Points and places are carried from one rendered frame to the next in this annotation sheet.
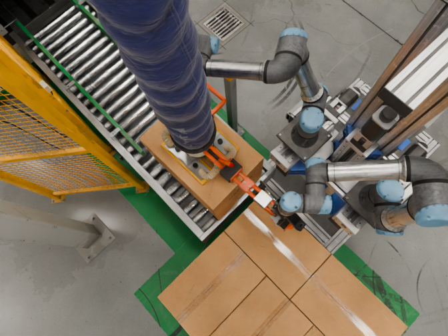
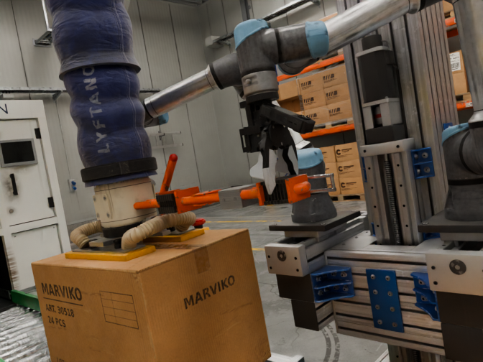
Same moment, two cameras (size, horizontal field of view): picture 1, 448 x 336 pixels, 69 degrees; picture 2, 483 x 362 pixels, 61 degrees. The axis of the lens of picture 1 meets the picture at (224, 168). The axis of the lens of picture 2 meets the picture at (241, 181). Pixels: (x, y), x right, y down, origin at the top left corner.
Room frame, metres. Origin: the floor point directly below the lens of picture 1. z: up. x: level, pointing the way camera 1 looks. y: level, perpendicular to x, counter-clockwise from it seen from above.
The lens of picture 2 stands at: (-0.65, 0.04, 1.28)
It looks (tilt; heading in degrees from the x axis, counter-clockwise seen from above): 3 degrees down; 347
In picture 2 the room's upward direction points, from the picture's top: 9 degrees counter-clockwise
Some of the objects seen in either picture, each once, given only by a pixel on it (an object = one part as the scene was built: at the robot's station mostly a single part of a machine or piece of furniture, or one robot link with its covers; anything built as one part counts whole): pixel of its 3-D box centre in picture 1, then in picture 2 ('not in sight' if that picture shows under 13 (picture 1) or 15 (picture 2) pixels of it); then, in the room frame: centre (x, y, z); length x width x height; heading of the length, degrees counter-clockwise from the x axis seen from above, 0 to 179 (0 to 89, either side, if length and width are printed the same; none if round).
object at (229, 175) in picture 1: (231, 170); (179, 200); (0.46, -0.03, 1.19); 0.10 x 0.08 x 0.06; 126
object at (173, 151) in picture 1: (187, 158); (106, 247); (0.60, 0.19, 1.08); 0.34 x 0.10 x 0.05; 36
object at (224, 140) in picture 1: (211, 134); (157, 231); (0.72, 0.04, 1.08); 0.34 x 0.10 x 0.05; 36
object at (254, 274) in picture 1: (275, 307); not in sight; (-0.31, -0.18, 0.34); 1.20 x 1.00 x 0.40; 34
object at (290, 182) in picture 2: (283, 219); (282, 189); (0.17, -0.23, 1.20); 0.08 x 0.07 x 0.05; 36
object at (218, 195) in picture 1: (204, 159); (147, 308); (0.66, 0.11, 0.86); 0.60 x 0.40 x 0.40; 36
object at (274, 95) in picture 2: (283, 209); (264, 123); (0.20, -0.22, 1.34); 0.09 x 0.08 x 0.12; 36
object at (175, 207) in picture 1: (101, 127); not in sight; (1.18, 0.87, 0.50); 2.31 x 0.05 x 0.19; 34
